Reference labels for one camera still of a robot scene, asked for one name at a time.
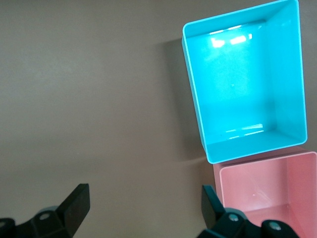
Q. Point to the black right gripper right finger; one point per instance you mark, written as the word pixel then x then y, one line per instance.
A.
pixel 213 208

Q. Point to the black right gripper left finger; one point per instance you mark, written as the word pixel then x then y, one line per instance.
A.
pixel 71 208

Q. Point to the blue plastic bin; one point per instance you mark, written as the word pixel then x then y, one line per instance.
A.
pixel 237 81

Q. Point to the pink plastic bin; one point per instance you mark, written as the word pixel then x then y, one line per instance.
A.
pixel 262 188

